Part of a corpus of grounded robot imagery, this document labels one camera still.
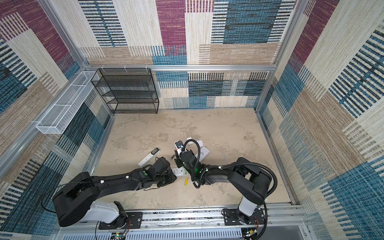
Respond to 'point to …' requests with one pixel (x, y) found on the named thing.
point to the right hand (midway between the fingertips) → (178, 151)
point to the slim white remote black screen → (149, 157)
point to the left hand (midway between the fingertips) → (177, 177)
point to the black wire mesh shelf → (127, 90)
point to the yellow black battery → (186, 181)
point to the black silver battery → (173, 156)
